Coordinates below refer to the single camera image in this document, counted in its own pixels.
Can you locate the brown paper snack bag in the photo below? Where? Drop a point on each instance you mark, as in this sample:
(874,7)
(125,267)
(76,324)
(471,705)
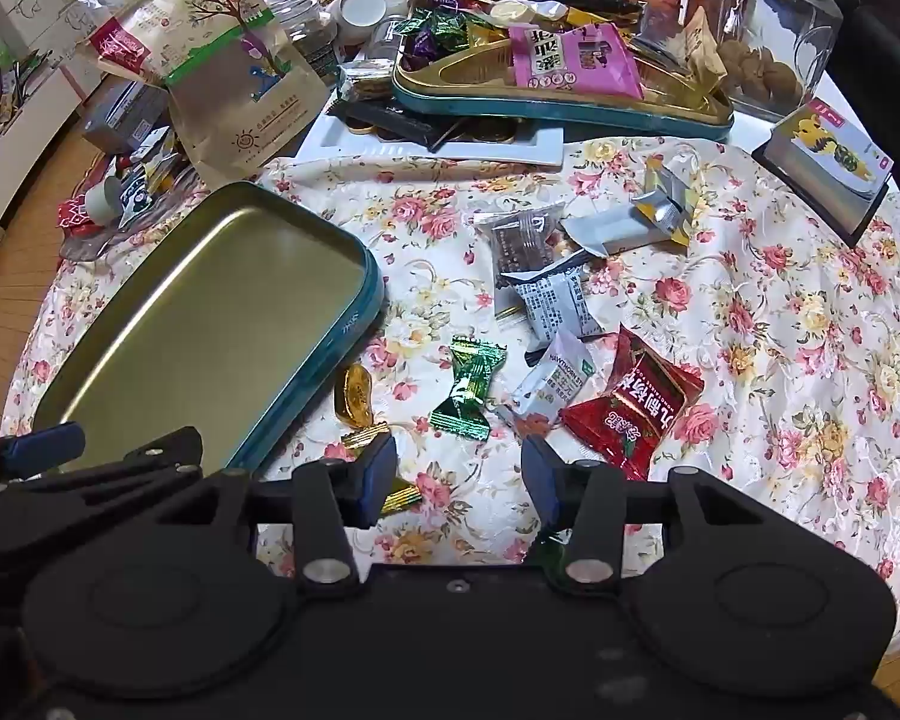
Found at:
(225,90)

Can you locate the clear packet with brown cake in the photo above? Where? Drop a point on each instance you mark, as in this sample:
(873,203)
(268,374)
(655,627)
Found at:
(521,240)

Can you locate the white and green snack packet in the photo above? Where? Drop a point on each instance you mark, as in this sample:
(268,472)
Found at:
(133,191)

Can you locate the silver and yellow wrapper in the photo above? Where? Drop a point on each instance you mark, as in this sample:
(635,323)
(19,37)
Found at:
(667,202)

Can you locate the small red patterned packet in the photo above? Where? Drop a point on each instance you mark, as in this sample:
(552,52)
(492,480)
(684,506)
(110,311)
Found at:
(71,214)

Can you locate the glass jar with dark contents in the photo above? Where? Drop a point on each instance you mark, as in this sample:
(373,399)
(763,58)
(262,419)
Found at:
(304,30)

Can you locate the white round candy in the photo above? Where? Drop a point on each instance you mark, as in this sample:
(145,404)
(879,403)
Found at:
(514,11)

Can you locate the silver stick packet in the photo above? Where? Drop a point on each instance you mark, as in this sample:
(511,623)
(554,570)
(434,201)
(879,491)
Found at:
(607,229)

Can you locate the purple foil candy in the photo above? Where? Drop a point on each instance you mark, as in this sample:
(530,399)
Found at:
(420,45)

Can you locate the red snack packet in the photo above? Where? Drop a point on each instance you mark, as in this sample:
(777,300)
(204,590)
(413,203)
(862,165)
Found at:
(637,405)

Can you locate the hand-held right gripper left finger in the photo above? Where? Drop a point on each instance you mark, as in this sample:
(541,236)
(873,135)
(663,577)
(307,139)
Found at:
(381,476)

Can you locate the clear jar with cookies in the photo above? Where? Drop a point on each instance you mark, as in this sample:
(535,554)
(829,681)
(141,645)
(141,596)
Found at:
(367,79)

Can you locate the grey cardboard box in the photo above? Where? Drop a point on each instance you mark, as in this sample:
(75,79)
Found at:
(120,116)

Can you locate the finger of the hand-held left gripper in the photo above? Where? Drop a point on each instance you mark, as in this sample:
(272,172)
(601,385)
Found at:
(45,446)
(120,484)

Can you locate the dark sofa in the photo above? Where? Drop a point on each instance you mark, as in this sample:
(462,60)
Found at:
(892,52)

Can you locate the white rectangular tray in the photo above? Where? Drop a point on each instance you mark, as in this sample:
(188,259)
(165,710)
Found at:
(495,151)

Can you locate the gold ingot candy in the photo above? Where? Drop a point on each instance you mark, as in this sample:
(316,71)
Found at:
(354,397)

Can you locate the teal tin tray with sweets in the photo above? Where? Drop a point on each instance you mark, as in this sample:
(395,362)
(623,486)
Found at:
(495,101)

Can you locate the black chocolate wrapper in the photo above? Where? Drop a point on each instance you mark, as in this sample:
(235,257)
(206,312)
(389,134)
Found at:
(390,124)

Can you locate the card stand with yellow picture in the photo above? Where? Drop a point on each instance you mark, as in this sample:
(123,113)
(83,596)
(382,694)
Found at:
(832,150)

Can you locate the small brown paper packet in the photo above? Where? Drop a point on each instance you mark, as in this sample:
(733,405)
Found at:
(701,52)

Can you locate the green foil candy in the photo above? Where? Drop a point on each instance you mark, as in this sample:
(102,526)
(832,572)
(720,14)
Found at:
(469,382)
(450,30)

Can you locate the grey snack packet black print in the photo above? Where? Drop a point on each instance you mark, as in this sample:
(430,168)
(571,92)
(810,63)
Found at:
(559,304)

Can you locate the white cabinet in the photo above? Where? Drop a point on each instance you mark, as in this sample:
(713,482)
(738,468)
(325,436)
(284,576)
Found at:
(15,127)

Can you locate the yellow foil candy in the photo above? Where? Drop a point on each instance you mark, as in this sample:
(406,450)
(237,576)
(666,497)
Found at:
(401,499)

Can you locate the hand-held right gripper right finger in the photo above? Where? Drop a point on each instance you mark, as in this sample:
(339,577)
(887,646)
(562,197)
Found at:
(538,480)

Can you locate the gold metal tray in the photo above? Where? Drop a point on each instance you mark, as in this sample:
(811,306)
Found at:
(195,345)

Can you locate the white paper cup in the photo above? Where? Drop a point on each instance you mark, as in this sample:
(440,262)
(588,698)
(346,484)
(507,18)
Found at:
(361,7)

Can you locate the floral tablecloth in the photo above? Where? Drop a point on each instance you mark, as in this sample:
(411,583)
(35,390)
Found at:
(757,360)

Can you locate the pink snack packet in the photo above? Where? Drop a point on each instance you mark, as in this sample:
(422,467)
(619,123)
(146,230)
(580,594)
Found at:
(570,60)

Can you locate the clear plastic jar with walnuts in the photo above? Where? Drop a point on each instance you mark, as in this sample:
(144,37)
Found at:
(787,22)

